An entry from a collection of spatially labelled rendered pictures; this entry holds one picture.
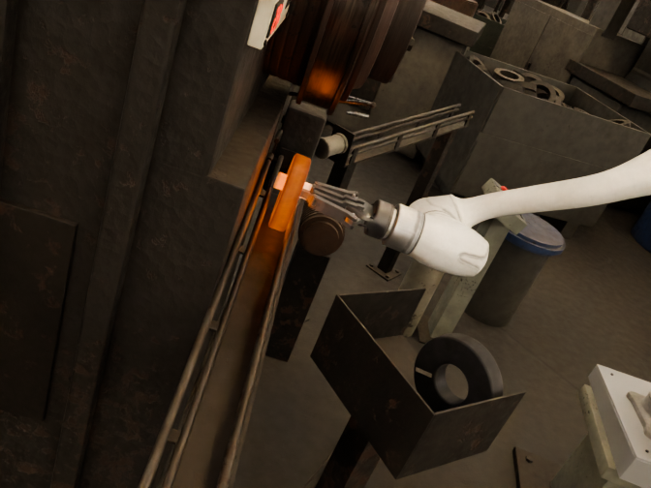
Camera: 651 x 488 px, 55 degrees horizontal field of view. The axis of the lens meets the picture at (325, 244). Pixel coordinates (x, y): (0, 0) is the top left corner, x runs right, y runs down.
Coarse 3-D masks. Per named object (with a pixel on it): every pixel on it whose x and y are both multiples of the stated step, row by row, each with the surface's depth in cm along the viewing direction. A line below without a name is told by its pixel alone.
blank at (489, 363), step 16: (448, 336) 99; (464, 336) 99; (432, 352) 102; (448, 352) 99; (464, 352) 97; (480, 352) 96; (416, 368) 105; (432, 368) 102; (464, 368) 97; (480, 368) 95; (496, 368) 96; (416, 384) 105; (432, 384) 102; (480, 384) 95; (496, 384) 95; (432, 400) 103; (448, 400) 101; (464, 400) 98; (480, 400) 96
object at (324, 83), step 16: (336, 0) 99; (352, 0) 99; (368, 0) 99; (336, 16) 101; (352, 16) 100; (368, 16) 99; (336, 32) 102; (352, 32) 102; (320, 48) 104; (336, 48) 104; (352, 48) 104; (320, 64) 107; (336, 64) 106; (352, 64) 104; (320, 80) 110; (336, 80) 109; (304, 96) 118; (320, 96) 115; (336, 96) 112
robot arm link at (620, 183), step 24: (624, 168) 120; (648, 168) 119; (504, 192) 134; (528, 192) 130; (552, 192) 126; (576, 192) 123; (600, 192) 121; (624, 192) 120; (648, 192) 120; (456, 216) 134; (480, 216) 136
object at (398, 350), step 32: (352, 320) 98; (384, 320) 112; (320, 352) 105; (352, 352) 98; (384, 352) 92; (416, 352) 116; (352, 384) 98; (384, 384) 92; (352, 416) 98; (384, 416) 92; (416, 416) 87; (448, 416) 87; (480, 416) 93; (352, 448) 110; (384, 448) 92; (416, 448) 88; (448, 448) 94; (480, 448) 101; (320, 480) 118; (352, 480) 113
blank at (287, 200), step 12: (300, 156) 119; (300, 168) 116; (288, 180) 114; (300, 180) 115; (288, 192) 114; (300, 192) 114; (276, 204) 119; (288, 204) 115; (276, 216) 116; (288, 216) 116; (276, 228) 119
